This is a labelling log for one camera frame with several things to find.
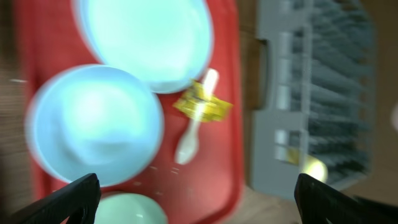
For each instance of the light blue plate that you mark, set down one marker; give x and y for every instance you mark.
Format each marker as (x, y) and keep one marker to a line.
(164, 43)

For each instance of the yellow snack wrapper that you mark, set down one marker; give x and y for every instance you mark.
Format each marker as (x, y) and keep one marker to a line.
(214, 108)

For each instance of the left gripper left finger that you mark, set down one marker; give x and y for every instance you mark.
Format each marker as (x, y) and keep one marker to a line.
(75, 203)

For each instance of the light blue bowl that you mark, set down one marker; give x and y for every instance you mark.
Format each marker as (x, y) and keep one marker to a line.
(94, 119)

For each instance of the mint green bowl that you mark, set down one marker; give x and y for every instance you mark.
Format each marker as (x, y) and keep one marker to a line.
(128, 208)

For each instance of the grey dishwasher rack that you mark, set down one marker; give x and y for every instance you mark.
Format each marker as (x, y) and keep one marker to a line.
(317, 85)

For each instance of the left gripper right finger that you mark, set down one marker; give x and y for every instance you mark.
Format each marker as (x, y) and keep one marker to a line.
(319, 203)

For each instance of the white plastic spoon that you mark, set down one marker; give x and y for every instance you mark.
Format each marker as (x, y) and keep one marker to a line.
(188, 144)

